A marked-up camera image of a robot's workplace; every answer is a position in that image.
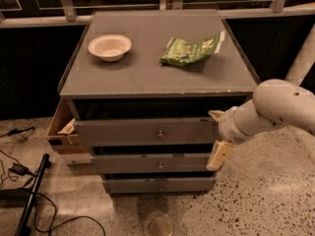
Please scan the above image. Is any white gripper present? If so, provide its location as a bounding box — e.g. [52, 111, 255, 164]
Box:
[207, 107, 250, 171]

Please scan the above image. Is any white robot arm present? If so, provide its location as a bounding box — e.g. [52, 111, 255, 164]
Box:
[207, 26, 315, 171]

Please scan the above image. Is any grey top drawer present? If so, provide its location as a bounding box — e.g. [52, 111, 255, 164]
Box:
[74, 117, 220, 147]

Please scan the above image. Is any grey drawer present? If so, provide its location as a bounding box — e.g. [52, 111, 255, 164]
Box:
[102, 177, 216, 195]
[91, 152, 210, 174]
[74, 117, 220, 147]

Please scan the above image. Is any grey drawer cabinet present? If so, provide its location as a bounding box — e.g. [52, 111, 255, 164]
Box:
[59, 10, 260, 181]

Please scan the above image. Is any grey bottom drawer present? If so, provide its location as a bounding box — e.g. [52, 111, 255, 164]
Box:
[102, 177, 216, 195]

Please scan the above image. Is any grey middle drawer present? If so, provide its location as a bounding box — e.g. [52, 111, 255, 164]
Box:
[91, 152, 210, 174]

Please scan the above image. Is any open cardboard box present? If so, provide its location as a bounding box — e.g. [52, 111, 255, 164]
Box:
[47, 100, 91, 165]

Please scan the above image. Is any green snack bag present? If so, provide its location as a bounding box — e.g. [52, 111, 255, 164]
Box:
[159, 31, 225, 67]

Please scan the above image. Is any metal window railing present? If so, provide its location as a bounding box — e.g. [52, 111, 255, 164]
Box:
[0, 0, 315, 28]

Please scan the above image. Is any black power adapter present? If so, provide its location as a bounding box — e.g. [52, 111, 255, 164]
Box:
[9, 163, 29, 176]

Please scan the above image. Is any black pole on floor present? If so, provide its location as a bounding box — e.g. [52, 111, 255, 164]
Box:
[15, 153, 51, 236]

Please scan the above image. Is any black floor cable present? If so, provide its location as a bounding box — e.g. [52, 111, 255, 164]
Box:
[0, 149, 107, 236]

